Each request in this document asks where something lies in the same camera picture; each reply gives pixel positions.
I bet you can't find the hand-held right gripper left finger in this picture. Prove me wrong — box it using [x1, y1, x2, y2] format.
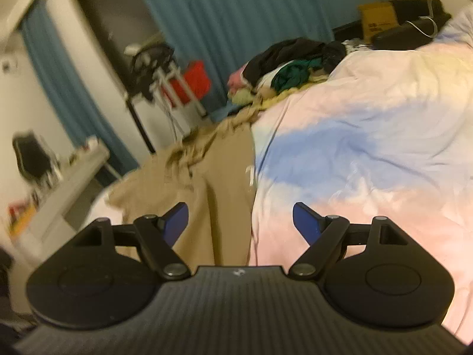
[54, 202, 191, 281]

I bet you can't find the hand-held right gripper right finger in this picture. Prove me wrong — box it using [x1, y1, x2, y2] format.
[288, 202, 429, 281]

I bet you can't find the tan printed garment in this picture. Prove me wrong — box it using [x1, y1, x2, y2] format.
[105, 108, 261, 267]

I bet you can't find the pastel tie-dye blanket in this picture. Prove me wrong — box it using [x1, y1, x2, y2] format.
[87, 5, 473, 344]

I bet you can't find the black folded stand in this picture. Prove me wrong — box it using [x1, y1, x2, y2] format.
[124, 89, 158, 154]

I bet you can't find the white dressing table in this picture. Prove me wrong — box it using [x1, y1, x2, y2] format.
[7, 142, 122, 263]

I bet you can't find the group of cosmetic bottles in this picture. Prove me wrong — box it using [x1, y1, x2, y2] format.
[55, 137, 100, 167]

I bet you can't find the blue cloth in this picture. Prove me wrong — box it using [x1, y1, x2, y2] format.
[212, 105, 241, 122]

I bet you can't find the beige garment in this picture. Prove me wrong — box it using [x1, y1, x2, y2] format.
[255, 81, 281, 99]

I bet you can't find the yellow fluffy towel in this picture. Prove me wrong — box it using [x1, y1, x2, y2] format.
[229, 78, 329, 112]

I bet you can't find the garment steamer stand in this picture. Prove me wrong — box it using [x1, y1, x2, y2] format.
[124, 42, 208, 134]

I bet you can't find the red garment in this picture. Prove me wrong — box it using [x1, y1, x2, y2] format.
[168, 61, 213, 106]

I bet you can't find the green garment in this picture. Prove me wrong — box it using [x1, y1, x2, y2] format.
[273, 58, 320, 91]

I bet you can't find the white garment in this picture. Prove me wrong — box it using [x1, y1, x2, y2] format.
[257, 67, 285, 87]

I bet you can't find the pink garment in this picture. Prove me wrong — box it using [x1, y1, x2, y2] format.
[226, 64, 252, 95]

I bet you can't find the orange box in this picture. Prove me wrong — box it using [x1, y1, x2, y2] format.
[7, 200, 38, 237]

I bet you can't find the wavy-edged mirror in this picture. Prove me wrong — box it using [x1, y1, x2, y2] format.
[12, 131, 61, 185]

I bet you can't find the dark grey knit garment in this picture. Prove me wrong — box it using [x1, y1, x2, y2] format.
[323, 41, 348, 72]

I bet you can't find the black garment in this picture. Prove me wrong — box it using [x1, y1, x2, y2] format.
[244, 37, 328, 85]

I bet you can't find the narrow blue curtain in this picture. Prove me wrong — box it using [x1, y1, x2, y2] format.
[20, 0, 139, 187]

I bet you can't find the floral patterned cloth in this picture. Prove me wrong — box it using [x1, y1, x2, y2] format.
[342, 39, 374, 50]

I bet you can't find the dark window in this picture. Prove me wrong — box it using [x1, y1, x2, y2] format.
[72, 0, 178, 97]

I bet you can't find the wide blue curtain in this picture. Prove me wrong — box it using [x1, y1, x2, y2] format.
[129, 0, 388, 119]

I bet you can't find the brown paper bag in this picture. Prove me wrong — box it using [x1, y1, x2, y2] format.
[357, 0, 398, 41]

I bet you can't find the white charging cable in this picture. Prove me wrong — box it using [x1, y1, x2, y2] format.
[404, 0, 440, 39]

